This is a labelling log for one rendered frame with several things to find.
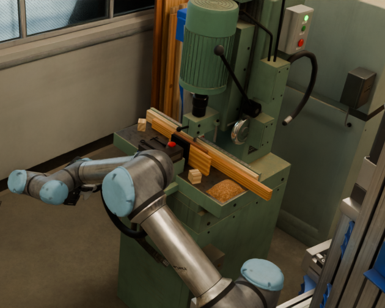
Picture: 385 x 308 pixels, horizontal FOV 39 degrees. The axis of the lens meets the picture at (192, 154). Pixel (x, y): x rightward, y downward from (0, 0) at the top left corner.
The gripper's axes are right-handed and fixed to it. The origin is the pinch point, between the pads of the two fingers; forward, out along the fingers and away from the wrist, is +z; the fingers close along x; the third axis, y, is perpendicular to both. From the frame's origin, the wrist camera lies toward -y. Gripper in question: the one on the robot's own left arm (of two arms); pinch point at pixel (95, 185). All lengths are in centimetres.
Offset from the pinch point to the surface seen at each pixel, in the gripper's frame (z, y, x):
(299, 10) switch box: 29, -90, 26
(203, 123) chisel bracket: 24.5, -37.3, 14.2
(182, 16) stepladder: 71, -74, -59
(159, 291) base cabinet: 49, 39, 17
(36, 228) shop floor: 60, 63, -77
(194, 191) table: 18.9, -14.5, 27.5
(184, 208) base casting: 23.9, -5.9, 24.0
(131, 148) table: 18.9, -14.5, -7.4
